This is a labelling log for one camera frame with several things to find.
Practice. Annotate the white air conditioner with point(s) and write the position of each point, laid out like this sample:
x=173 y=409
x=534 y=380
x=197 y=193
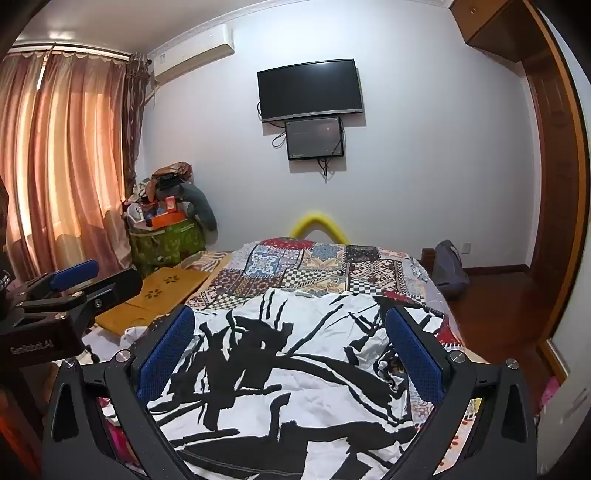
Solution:
x=194 y=55

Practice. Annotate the wooden bed post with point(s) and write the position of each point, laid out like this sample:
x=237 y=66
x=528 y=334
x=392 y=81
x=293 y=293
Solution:
x=428 y=261

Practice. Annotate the black wall television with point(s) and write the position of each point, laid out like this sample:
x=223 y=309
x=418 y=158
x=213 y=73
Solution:
x=309 y=87

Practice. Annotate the small black monitor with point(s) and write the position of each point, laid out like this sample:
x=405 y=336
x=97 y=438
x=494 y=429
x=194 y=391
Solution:
x=314 y=138

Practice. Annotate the grey backpack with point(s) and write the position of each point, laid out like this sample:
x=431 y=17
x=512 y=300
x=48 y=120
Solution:
x=450 y=267

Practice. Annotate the pink floral sheet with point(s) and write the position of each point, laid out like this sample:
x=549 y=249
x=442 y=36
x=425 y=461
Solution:
x=549 y=392

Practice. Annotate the orange box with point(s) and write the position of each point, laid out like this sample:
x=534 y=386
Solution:
x=167 y=214

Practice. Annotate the pink curtain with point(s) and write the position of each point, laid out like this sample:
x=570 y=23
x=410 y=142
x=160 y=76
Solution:
x=69 y=161

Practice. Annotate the green patterned storage bag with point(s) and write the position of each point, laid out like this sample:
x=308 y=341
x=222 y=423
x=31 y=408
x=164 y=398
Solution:
x=166 y=244

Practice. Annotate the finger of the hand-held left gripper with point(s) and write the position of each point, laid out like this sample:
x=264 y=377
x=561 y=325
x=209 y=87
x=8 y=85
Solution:
x=74 y=273
x=113 y=286

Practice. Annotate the yellow foam tube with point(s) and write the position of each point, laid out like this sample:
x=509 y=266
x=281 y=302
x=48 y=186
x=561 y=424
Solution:
x=318 y=217

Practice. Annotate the brown bag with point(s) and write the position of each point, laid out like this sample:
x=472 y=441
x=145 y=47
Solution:
x=173 y=171

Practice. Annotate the patchwork patterned blanket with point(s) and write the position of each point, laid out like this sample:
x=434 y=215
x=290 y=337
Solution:
x=295 y=263

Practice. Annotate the dark patterned curtain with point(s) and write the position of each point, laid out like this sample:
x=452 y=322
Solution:
x=131 y=129

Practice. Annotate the wooden door frame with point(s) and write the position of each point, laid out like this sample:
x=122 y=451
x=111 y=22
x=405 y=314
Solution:
x=561 y=184

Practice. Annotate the black and white t-shirt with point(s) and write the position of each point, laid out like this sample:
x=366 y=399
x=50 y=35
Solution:
x=300 y=383

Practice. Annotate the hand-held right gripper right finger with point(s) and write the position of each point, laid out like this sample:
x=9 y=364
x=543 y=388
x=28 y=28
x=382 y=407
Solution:
x=415 y=357

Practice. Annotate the yellow bamboo mat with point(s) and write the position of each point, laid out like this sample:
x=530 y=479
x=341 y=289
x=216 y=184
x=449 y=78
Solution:
x=157 y=286

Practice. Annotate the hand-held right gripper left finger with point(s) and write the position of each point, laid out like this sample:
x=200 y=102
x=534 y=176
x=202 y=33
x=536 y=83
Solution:
x=166 y=355

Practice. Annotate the white wall socket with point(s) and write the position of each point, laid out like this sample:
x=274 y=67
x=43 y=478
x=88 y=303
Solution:
x=465 y=248

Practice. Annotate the wooden overhead cabinet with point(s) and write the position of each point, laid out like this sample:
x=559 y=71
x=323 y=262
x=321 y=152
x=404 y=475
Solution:
x=494 y=23

